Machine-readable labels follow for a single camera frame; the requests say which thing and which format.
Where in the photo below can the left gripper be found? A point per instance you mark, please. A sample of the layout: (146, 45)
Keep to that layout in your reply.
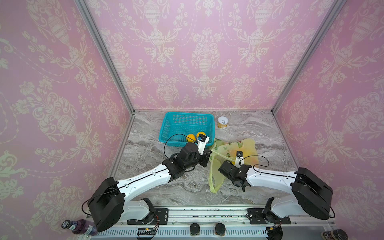
(205, 156)

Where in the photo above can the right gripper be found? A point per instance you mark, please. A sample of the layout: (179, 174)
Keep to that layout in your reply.
(226, 167)

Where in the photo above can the orange fruit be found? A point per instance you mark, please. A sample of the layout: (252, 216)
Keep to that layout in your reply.
(191, 138)

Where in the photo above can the yellow lemon fruit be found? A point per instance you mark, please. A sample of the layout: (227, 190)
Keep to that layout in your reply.
(200, 133)

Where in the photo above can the yellow-green plastic bag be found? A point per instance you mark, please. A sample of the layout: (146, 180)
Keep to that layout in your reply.
(223, 151)

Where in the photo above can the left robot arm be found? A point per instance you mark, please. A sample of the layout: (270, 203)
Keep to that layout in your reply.
(113, 201)

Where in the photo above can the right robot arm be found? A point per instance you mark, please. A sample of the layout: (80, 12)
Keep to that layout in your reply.
(307, 193)

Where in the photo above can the teal plastic basket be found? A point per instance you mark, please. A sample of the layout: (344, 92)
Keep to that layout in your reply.
(176, 126)

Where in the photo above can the yellow drink can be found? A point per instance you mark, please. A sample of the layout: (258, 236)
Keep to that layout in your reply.
(223, 122)

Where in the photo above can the right black knob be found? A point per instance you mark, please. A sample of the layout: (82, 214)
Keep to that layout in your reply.
(220, 229)

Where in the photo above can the black knob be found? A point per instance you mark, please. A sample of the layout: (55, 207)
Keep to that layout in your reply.
(220, 229)
(195, 229)

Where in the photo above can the left black knob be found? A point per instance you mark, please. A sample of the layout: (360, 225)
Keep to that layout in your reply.
(195, 229)

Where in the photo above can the dark jar bottom right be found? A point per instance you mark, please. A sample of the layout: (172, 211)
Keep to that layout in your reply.
(337, 234)

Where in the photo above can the purple drink bottle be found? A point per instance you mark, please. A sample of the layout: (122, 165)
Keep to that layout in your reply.
(80, 227)

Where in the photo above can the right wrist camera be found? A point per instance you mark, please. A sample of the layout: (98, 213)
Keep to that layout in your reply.
(239, 161)

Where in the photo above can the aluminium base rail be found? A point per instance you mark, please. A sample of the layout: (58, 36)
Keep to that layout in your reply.
(173, 223)

